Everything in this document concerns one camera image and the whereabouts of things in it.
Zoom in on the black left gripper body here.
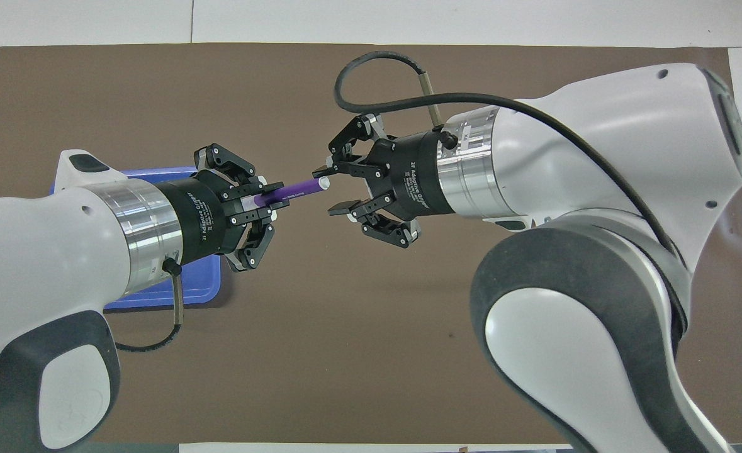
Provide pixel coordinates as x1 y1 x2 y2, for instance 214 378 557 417
157 177 245 265

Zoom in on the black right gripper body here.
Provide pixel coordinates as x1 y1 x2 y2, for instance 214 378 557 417
371 131 456 221

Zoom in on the purple pen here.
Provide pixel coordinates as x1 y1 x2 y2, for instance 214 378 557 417
252 175 332 207

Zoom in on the blue plastic tray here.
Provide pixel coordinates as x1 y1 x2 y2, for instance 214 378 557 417
50 166 222 311

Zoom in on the brown table mat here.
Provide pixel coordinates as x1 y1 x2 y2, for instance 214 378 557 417
0 43 742 444

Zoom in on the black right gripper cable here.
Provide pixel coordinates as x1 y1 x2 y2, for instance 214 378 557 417
334 52 680 252

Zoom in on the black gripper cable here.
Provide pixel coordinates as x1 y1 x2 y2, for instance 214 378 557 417
113 261 184 353
334 52 680 252

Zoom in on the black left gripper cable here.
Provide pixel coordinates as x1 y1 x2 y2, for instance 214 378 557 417
113 261 184 353

